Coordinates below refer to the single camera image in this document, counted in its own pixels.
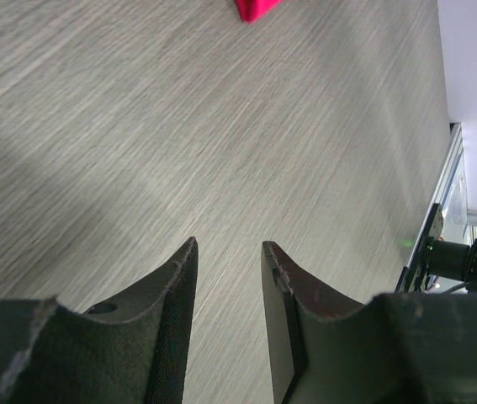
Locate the hot pink t shirt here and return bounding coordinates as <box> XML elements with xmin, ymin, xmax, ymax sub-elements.
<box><xmin>234</xmin><ymin>0</ymin><xmax>283</xmax><ymax>24</ymax></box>

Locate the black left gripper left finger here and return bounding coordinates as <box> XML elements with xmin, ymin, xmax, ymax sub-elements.
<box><xmin>0</xmin><ymin>238</ymin><xmax>199</xmax><ymax>403</ymax></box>

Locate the aluminium frame rail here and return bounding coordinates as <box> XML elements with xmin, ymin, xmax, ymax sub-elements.
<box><xmin>404</xmin><ymin>123</ymin><xmax>472</xmax><ymax>270</ymax></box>

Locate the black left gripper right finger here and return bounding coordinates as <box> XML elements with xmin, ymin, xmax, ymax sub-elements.
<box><xmin>262</xmin><ymin>242</ymin><xmax>477</xmax><ymax>403</ymax></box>

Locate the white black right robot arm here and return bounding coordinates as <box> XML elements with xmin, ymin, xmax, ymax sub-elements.
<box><xmin>261</xmin><ymin>237</ymin><xmax>477</xmax><ymax>403</ymax></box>

